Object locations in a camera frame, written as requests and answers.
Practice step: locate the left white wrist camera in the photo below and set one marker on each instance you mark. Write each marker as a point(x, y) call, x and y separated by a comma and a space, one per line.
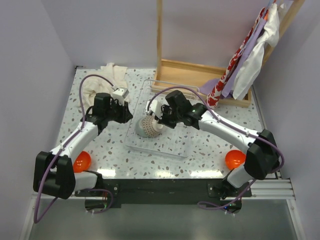
point(120, 94)

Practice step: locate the brown patterned bowl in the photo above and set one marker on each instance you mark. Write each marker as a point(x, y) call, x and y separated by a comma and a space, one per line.
point(150, 127)

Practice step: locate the orange bowl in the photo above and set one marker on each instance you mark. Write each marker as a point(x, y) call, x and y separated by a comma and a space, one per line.
point(234, 158)
point(82, 162)

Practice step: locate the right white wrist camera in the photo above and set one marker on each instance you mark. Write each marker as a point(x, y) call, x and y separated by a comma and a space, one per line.
point(154, 108)

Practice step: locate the red white patterned cloth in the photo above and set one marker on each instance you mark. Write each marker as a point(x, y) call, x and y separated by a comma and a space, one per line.
point(214, 87)

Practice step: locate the cream crumpled cloth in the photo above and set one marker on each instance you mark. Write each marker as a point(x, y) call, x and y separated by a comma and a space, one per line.
point(93, 85)

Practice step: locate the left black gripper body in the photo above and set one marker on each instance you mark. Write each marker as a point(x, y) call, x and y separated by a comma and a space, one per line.
point(124, 111)

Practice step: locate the white wire dish rack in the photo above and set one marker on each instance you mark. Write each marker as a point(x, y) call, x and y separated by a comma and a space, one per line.
point(175, 143)

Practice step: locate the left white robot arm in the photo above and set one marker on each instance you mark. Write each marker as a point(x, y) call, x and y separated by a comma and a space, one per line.
point(54, 174)

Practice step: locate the aluminium rail frame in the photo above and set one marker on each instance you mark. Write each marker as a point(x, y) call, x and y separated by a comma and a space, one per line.
point(269, 214)

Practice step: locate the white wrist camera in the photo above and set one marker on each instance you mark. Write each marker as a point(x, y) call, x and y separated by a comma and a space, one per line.
point(120, 94)
point(154, 108)

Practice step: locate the pale green bowl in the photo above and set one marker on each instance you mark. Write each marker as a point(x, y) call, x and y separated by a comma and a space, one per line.
point(139, 129)

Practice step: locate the lilac cloth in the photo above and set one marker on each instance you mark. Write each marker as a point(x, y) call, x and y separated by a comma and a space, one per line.
point(227, 90)

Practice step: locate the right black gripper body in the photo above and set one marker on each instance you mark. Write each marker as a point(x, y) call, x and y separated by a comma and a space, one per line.
point(170, 117)

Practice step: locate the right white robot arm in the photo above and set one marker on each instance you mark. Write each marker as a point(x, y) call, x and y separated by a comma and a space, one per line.
point(262, 155)

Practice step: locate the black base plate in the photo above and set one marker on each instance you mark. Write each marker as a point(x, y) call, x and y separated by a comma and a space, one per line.
point(118, 192)

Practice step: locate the white hanging cloth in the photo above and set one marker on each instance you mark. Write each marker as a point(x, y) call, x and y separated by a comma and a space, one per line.
point(251, 67)

